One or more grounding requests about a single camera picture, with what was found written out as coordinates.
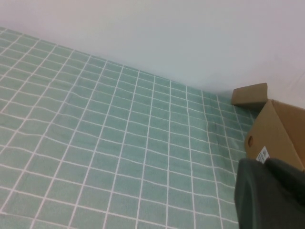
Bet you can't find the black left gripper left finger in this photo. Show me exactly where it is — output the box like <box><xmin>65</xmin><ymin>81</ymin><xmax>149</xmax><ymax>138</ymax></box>
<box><xmin>234</xmin><ymin>157</ymin><xmax>305</xmax><ymax>229</ymax></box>

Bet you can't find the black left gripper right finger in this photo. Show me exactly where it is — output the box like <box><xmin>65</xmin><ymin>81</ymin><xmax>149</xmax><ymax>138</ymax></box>
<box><xmin>264</xmin><ymin>157</ymin><xmax>305</xmax><ymax>210</ymax></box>

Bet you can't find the brown cardboard shoe box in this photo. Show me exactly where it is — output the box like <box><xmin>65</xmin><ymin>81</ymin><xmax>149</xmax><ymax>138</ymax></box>
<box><xmin>230</xmin><ymin>82</ymin><xmax>305</xmax><ymax>172</ymax></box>

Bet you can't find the green white checked tablecloth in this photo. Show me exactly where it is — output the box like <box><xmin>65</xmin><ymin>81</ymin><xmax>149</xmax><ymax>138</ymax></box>
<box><xmin>0</xmin><ymin>26</ymin><xmax>262</xmax><ymax>229</ymax></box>

